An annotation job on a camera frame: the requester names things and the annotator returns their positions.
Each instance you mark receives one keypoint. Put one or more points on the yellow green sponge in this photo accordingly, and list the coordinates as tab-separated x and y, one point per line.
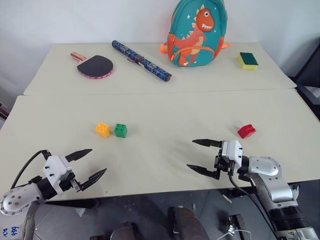
248	61

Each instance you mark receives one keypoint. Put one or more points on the black table tennis paddle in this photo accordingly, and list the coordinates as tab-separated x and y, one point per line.
96	66

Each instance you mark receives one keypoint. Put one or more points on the red toy brick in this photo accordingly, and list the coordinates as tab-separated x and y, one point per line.
246	131

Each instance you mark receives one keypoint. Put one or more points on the teal dinosaur backpack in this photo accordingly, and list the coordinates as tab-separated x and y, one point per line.
195	35

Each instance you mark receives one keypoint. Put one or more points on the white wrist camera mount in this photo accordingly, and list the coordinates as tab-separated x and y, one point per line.
55	168
232	151

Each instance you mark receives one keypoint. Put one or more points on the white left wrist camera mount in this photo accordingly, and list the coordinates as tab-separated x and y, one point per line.
55	168

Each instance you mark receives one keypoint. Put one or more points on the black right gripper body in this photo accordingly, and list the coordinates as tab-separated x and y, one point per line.
223	166

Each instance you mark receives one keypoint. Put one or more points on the white label blue writing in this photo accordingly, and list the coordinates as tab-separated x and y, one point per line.
10	232

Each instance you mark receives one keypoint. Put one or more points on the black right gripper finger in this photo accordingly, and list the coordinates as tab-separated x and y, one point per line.
208	142
205	171

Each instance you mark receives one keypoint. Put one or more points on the blue patterned rolled scroll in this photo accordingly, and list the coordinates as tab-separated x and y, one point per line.
141	60

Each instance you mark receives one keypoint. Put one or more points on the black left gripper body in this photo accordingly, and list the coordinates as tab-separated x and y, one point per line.
70	182

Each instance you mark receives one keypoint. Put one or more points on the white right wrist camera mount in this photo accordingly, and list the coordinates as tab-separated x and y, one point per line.
232	151

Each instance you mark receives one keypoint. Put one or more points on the green toy brick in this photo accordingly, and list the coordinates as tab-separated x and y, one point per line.
121	130

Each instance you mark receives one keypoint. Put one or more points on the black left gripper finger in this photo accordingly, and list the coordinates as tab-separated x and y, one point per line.
78	154
92	178

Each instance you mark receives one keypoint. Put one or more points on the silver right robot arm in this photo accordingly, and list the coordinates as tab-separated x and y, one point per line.
271	182

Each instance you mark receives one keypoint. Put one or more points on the yellow toy brick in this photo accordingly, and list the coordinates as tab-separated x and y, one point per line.
103	130

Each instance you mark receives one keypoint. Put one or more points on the black furniture frame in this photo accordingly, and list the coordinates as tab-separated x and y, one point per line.
308	72

